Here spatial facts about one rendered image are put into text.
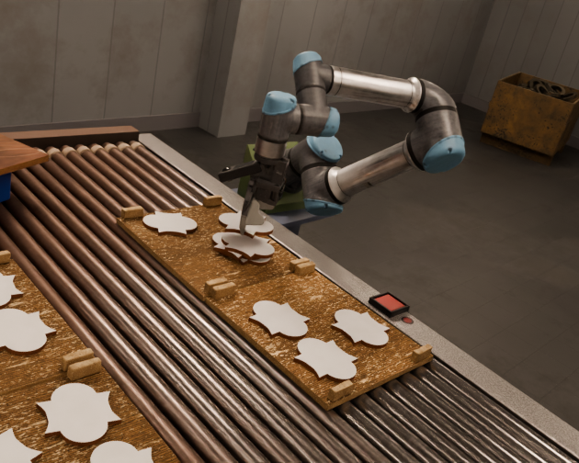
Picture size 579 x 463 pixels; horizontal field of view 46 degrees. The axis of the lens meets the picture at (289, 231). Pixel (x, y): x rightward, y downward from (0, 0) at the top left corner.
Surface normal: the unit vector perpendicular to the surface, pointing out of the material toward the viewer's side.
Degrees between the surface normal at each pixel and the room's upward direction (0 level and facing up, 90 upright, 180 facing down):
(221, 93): 90
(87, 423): 0
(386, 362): 0
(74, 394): 0
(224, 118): 90
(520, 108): 90
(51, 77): 90
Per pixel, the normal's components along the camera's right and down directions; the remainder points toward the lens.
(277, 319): 0.21, -0.88
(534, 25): -0.69, 0.18
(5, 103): 0.69, 0.44
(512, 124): -0.50, 0.29
